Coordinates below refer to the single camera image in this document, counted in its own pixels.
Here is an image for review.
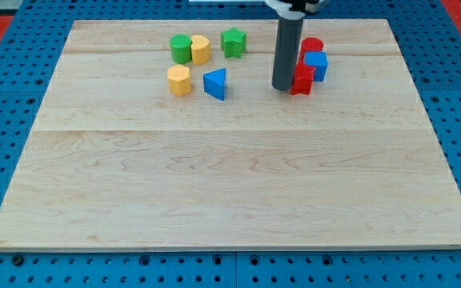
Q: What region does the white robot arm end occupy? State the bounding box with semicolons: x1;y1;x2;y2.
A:
264;0;329;20

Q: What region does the blue triangle block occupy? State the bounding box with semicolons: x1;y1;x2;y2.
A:
202;68;226;101

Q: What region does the wooden board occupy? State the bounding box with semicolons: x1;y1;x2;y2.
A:
0;19;461;253

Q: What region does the yellow hexagon block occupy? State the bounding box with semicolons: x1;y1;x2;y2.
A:
167;64;192;97

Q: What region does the red star block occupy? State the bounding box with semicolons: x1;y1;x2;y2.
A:
291;62;316;95

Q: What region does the yellow heart block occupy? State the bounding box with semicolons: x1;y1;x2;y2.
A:
190;34;212;66

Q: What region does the green star block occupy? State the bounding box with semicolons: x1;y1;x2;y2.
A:
220;27;247;58

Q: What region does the green cylinder block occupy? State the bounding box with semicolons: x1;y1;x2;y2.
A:
170;34;192;64

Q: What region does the blue cube block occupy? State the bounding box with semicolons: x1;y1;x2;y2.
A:
304;51;328;82

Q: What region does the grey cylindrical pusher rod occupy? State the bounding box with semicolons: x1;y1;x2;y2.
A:
271;17;304;91

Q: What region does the red cylinder block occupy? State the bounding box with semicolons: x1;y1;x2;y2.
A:
299;37;324;62

